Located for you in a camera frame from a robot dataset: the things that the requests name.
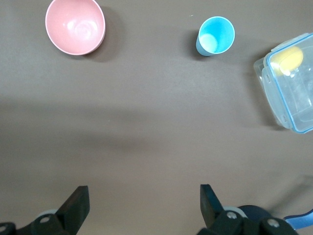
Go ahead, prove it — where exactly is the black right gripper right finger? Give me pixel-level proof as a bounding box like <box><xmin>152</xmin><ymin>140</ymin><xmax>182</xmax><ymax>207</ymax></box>
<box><xmin>198</xmin><ymin>184</ymin><xmax>300</xmax><ymax>235</ymax></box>

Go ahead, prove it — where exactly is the brown table cover mat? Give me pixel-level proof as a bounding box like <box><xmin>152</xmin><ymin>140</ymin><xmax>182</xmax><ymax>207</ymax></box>
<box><xmin>0</xmin><ymin>0</ymin><xmax>313</xmax><ymax>235</ymax></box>

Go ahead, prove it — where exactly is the yellow round food piece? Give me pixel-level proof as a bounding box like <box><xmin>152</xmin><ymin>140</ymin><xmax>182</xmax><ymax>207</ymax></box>
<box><xmin>273</xmin><ymin>46</ymin><xmax>305</xmax><ymax>76</ymax></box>

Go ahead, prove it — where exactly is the clear plastic food container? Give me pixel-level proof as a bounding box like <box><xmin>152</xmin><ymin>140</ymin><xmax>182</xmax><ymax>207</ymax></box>
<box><xmin>253</xmin><ymin>32</ymin><xmax>313</xmax><ymax>135</ymax></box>

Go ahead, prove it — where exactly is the light blue plastic cup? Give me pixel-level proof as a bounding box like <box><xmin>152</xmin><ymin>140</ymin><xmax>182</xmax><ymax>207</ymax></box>
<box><xmin>195</xmin><ymin>16</ymin><xmax>236</xmax><ymax>57</ymax></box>

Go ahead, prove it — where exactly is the pink bowl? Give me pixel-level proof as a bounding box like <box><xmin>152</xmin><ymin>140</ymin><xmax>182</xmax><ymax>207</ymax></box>
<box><xmin>45</xmin><ymin>0</ymin><xmax>106</xmax><ymax>56</ymax></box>

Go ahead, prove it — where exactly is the black pot with blue handle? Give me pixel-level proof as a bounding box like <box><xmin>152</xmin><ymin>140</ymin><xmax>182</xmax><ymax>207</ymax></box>
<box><xmin>285</xmin><ymin>208</ymin><xmax>313</xmax><ymax>230</ymax></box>

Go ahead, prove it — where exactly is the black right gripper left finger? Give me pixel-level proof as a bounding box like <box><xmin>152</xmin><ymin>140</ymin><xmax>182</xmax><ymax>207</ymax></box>
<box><xmin>0</xmin><ymin>185</ymin><xmax>90</xmax><ymax>235</ymax></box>

